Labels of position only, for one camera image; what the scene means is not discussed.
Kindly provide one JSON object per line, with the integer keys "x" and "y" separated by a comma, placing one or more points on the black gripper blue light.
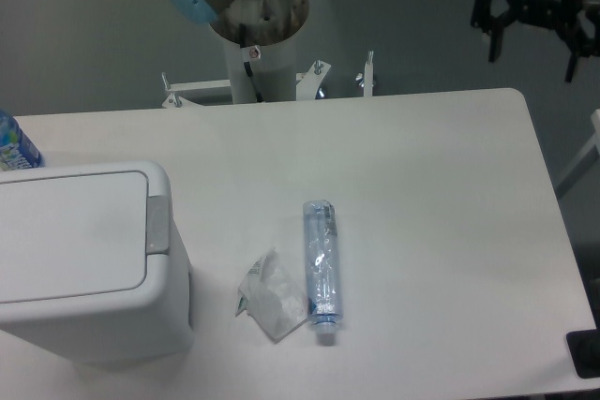
{"x": 562, "y": 15}

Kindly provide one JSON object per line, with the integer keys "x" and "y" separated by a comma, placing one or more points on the grey trash can push button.
{"x": 158, "y": 225}

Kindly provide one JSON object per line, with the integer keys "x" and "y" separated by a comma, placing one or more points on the white trash can lid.
{"x": 72, "y": 236}

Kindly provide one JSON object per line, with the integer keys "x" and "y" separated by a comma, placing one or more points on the white plastic trash can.
{"x": 147, "y": 321}

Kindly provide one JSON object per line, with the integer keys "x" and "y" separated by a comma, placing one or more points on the crushed clear plastic bottle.
{"x": 322, "y": 270}

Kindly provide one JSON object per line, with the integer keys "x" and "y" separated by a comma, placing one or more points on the black clamp at table edge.
{"x": 584, "y": 350}

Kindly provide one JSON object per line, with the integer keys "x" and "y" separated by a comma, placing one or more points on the crumpled clear plastic wrapper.
{"x": 272, "y": 297}

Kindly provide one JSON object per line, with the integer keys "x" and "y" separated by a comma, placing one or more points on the blue labelled water bottle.
{"x": 18, "y": 152}

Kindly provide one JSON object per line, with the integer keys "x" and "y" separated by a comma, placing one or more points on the white frame at right edge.
{"x": 582, "y": 161}

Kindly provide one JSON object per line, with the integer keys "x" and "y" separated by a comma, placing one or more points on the white pedestal base frame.
{"x": 309, "y": 85}

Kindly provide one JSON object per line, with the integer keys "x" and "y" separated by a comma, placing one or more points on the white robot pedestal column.
{"x": 259, "y": 43}

